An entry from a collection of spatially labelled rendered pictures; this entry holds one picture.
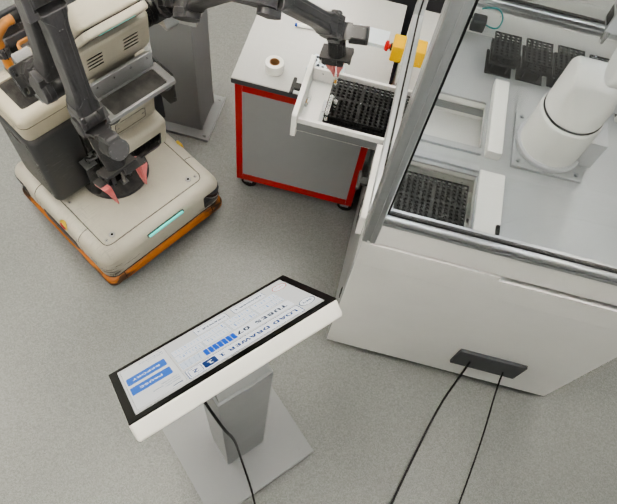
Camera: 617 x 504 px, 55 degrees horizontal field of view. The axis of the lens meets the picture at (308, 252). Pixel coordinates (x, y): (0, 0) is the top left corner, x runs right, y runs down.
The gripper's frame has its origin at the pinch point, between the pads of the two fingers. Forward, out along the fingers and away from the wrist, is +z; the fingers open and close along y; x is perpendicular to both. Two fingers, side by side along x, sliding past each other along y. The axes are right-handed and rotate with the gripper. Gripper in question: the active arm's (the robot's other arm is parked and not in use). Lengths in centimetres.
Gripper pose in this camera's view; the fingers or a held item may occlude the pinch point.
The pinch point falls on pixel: (336, 73)
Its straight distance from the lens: 205.0
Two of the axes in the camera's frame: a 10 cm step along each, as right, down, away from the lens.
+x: 2.7, -8.5, 4.6
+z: 0.3, 4.8, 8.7
